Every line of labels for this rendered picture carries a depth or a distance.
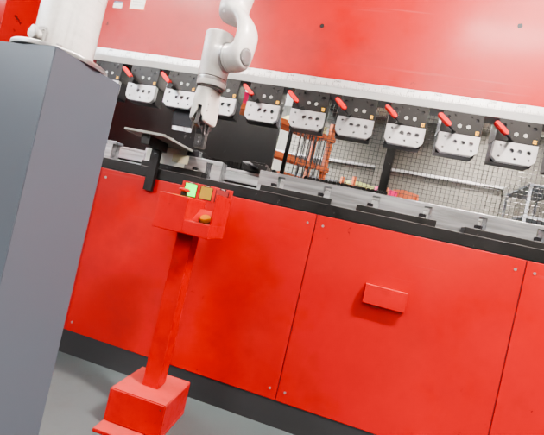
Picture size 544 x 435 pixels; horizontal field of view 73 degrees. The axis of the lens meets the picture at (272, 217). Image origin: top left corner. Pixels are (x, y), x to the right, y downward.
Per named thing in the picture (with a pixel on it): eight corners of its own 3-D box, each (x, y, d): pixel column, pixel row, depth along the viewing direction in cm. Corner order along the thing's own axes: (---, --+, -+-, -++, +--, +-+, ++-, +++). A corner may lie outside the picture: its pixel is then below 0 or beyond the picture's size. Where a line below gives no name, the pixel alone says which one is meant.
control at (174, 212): (151, 225, 123) (163, 173, 123) (173, 227, 139) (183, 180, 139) (206, 239, 120) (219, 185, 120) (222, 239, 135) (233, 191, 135)
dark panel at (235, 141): (98, 160, 238) (113, 93, 239) (100, 160, 240) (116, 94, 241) (264, 195, 214) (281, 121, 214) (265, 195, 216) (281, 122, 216)
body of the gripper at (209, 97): (205, 89, 114) (199, 125, 115) (192, 78, 104) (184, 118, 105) (228, 93, 113) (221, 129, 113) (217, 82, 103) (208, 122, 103)
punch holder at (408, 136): (382, 141, 148) (391, 101, 148) (381, 147, 157) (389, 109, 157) (421, 148, 145) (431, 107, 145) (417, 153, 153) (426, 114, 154)
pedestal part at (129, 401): (91, 431, 115) (100, 394, 115) (135, 397, 140) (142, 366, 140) (148, 452, 112) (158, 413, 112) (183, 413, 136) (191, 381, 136)
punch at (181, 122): (170, 129, 172) (174, 109, 172) (172, 129, 174) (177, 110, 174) (189, 132, 170) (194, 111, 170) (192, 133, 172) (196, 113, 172)
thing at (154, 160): (129, 185, 147) (142, 133, 147) (148, 190, 161) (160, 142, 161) (138, 187, 146) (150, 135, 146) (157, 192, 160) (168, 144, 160)
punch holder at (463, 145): (434, 150, 144) (444, 109, 144) (430, 154, 152) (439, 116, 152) (476, 157, 141) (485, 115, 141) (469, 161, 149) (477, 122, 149)
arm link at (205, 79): (205, 82, 113) (203, 91, 114) (192, 72, 105) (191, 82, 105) (230, 85, 112) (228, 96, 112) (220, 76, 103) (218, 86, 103)
